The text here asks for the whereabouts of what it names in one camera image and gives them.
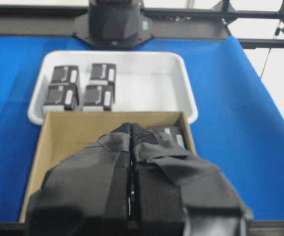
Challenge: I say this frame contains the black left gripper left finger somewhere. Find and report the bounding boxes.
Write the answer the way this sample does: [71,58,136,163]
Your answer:
[26,123,130,236]

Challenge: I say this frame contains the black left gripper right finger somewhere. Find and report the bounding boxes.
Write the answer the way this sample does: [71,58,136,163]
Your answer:
[131,123,253,236]

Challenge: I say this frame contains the black box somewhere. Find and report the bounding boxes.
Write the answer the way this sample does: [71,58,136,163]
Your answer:
[82,85,114,112]
[151,126,186,148]

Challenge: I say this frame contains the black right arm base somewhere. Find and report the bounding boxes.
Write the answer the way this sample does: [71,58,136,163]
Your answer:
[73,0,154,50]

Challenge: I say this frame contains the brown cardboard box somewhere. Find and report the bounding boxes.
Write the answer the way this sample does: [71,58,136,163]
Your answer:
[19,112,196,223]

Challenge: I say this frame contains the black box tray lower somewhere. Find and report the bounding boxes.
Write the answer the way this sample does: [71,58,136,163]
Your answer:
[43,83,79,114]

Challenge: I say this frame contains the black box tray top-right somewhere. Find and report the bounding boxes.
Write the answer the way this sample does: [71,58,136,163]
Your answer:
[88,63,117,86]

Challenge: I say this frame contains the black box tray top-left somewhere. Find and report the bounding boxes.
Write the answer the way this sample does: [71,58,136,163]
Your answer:
[50,65,80,86]

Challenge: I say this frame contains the blue table cloth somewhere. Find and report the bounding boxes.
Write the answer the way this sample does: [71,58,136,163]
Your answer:
[0,37,284,222]

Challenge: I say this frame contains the white plastic tray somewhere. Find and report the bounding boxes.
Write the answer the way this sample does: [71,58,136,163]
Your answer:
[28,51,198,125]

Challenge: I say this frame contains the black aluminium frame rail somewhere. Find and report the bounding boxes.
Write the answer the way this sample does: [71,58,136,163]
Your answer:
[0,0,284,49]

